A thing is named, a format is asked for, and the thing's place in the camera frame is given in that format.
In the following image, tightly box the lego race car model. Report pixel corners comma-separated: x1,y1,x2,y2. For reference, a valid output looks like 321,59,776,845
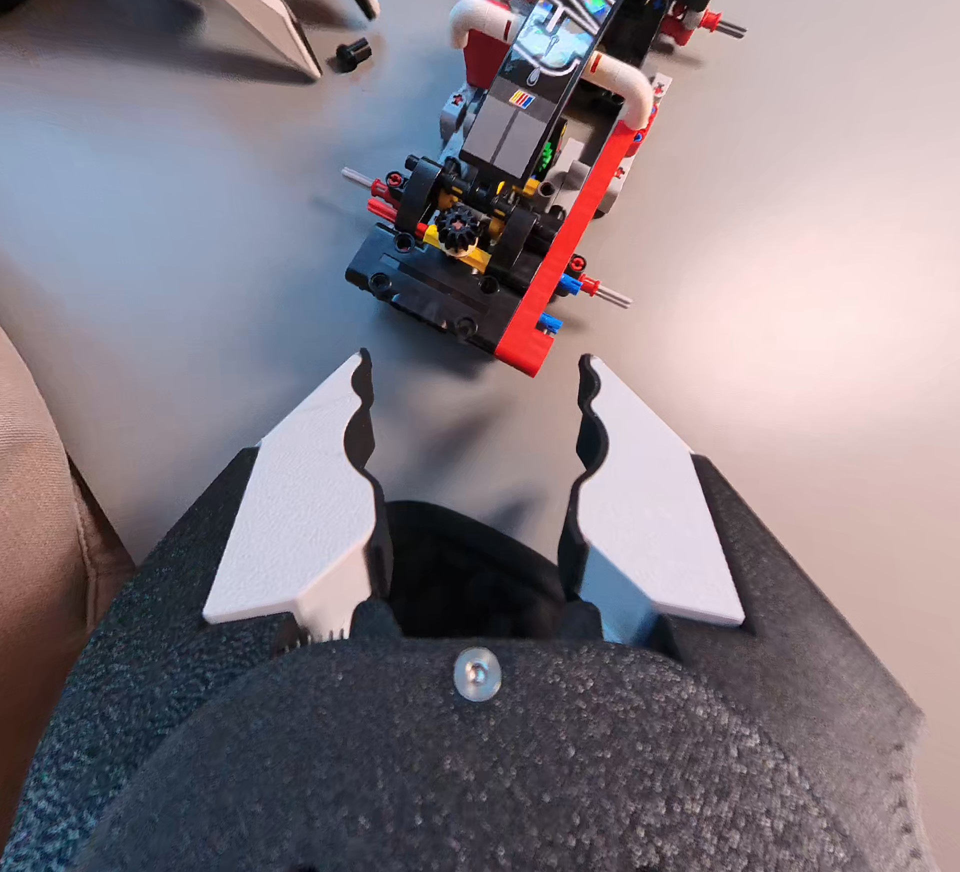
341,0,749,380

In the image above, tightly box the red black lego beam assembly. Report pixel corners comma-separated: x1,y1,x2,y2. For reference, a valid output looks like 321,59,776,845
343,114,663,380

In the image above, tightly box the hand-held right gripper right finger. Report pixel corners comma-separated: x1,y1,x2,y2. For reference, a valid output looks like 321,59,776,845
558,354,747,646

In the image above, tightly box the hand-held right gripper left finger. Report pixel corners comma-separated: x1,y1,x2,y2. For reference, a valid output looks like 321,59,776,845
202,349,394,641

